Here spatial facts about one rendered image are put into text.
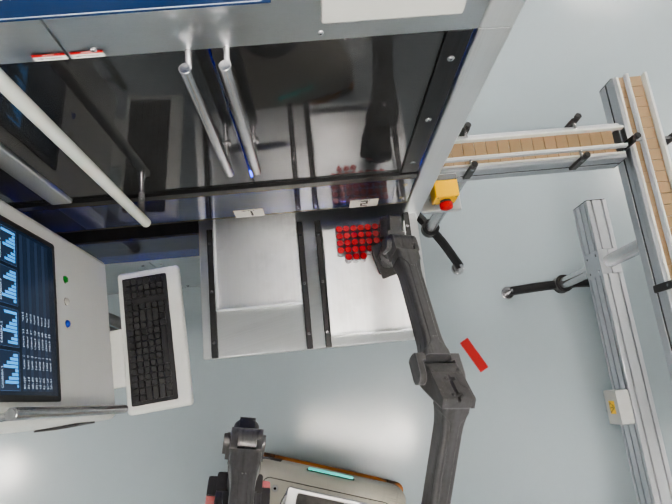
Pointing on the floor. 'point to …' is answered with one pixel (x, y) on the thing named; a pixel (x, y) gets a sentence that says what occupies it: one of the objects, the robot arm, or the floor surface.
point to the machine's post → (463, 94)
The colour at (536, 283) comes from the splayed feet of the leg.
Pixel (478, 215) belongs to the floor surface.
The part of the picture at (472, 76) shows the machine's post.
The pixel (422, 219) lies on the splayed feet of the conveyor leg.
